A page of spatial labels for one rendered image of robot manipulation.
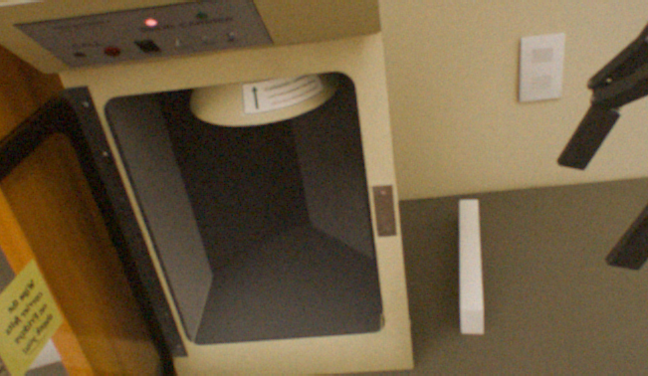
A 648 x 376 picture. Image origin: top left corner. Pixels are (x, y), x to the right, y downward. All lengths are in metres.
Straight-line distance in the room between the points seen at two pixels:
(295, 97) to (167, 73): 0.13
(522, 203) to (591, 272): 0.20
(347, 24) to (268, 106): 0.15
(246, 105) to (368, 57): 0.14
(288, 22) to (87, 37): 0.17
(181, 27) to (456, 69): 0.64
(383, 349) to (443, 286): 0.19
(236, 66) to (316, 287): 0.38
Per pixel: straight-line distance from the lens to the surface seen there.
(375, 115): 0.63
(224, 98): 0.67
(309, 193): 0.96
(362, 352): 0.84
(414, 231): 1.09
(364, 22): 0.55
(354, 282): 0.88
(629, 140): 1.24
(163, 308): 0.82
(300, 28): 0.55
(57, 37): 0.58
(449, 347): 0.89
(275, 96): 0.65
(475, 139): 1.16
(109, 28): 0.55
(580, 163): 0.68
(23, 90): 0.72
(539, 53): 1.10
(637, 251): 0.58
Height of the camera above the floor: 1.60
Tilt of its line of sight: 32 degrees down
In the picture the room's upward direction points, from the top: 9 degrees counter-clockwise
